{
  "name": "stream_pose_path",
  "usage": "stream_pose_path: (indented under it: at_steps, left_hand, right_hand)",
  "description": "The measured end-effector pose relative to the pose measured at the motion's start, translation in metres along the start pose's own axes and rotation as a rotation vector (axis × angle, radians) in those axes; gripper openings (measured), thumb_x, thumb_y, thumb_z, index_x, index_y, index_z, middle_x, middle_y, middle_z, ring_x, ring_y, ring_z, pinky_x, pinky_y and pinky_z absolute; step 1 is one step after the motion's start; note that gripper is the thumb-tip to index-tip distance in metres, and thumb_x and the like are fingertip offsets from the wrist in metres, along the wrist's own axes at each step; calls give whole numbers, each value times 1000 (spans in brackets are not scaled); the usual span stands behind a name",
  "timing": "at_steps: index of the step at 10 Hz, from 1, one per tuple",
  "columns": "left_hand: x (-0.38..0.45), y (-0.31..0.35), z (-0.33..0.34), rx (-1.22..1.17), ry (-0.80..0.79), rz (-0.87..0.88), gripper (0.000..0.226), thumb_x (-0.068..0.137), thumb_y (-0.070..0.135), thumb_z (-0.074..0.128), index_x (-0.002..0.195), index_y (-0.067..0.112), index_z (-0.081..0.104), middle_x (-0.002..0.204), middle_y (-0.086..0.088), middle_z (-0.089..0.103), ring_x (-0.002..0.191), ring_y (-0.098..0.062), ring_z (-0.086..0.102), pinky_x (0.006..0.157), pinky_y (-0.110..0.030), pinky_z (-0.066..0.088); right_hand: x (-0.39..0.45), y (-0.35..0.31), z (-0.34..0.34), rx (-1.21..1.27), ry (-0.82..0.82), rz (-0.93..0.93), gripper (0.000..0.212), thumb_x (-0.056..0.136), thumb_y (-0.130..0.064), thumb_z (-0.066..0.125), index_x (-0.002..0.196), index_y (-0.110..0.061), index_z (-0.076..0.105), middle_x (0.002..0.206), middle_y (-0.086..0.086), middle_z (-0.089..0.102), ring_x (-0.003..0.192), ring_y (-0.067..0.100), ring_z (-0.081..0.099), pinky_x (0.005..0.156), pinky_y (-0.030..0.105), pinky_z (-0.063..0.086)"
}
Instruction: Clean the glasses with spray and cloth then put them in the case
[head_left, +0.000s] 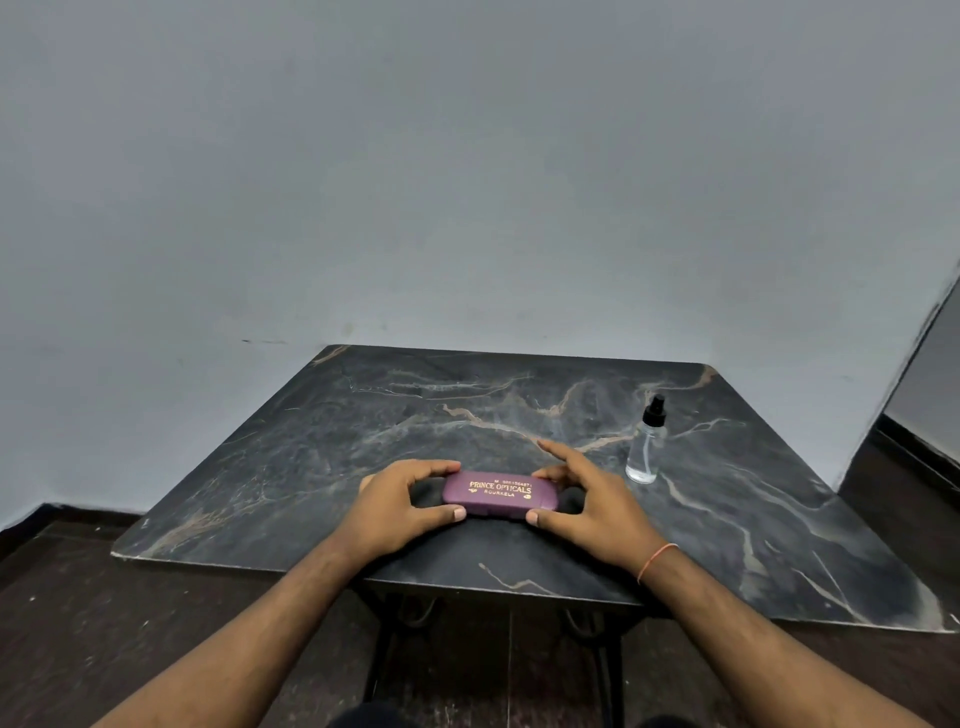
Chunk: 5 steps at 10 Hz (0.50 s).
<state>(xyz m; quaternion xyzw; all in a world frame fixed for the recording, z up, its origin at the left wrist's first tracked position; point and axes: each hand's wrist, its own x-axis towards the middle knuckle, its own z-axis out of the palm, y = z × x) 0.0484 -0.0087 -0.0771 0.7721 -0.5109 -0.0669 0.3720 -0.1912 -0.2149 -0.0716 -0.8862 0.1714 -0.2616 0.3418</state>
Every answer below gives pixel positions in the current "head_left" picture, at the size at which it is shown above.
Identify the person's right forearm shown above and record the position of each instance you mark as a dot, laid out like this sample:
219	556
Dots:
757	645

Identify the purple spectacle case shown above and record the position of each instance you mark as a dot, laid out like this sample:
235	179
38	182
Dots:
500	493

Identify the black metal table frame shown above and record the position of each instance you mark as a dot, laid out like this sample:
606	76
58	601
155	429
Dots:
495	645

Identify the person's right middle finger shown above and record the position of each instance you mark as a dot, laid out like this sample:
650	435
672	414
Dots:
551	473

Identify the person's right hand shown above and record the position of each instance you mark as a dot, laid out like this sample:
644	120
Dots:
600	514

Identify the orange thread wristband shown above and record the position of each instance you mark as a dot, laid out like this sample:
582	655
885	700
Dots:
655	561

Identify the person's right thumb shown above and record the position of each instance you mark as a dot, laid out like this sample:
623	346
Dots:
550	517

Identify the dark marble table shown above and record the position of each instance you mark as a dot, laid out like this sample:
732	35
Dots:
525	480

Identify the person's left hand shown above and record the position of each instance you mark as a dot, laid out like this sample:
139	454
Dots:
386	511

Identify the person's left thumb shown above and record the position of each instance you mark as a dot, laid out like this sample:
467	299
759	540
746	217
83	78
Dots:
439	514

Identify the person's left forearm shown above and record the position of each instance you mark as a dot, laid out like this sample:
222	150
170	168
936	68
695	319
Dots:
247	637

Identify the clear spray bottle black cap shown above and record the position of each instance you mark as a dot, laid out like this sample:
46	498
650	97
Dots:
646	448

